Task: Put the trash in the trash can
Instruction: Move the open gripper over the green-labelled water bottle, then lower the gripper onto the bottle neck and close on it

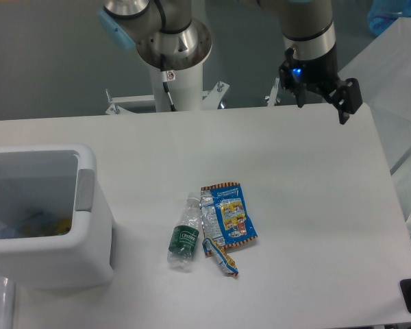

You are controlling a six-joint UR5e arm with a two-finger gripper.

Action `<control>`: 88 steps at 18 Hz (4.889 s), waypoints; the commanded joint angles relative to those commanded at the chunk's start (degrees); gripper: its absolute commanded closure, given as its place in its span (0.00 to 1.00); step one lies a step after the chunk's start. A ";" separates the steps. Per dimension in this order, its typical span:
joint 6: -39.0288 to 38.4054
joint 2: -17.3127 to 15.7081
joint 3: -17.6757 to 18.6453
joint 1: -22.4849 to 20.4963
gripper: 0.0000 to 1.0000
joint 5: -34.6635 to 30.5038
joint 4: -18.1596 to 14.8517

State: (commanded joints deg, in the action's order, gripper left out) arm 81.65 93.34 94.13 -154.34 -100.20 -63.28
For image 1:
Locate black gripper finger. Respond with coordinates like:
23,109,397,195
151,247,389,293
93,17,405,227
279,64,306,108
323,78,362,125

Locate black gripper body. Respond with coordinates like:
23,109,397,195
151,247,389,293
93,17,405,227
281,44,339,95

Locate wrapper strip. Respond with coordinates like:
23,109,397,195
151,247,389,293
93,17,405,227
202,236,239,277

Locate clear bottle green label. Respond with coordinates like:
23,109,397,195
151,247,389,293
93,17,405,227
167,193,201,272

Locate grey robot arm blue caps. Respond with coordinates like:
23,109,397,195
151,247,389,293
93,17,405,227
97,1,362,124

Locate white trash can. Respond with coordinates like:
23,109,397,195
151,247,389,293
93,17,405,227
0,143,115,289

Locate translucent plastic box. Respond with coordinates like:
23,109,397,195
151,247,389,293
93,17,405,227
340,18,411,171

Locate blue plastic bag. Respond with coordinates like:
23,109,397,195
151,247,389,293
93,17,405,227
367,1,411,36

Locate blue snack wrapper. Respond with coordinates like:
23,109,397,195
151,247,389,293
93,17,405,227
200,182,258,250

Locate white base bracket right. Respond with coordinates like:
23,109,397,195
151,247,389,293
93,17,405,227
201,81,229,110

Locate white base bracket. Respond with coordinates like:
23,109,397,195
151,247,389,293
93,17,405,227
201,81,229,110
105,89,156,115

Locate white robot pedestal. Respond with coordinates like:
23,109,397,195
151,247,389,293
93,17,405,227
136,19,213,112

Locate black cable on pedestal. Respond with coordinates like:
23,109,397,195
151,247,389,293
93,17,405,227
159,53,177,112

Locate white base bracket left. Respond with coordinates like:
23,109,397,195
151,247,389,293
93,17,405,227
105,89,156,115

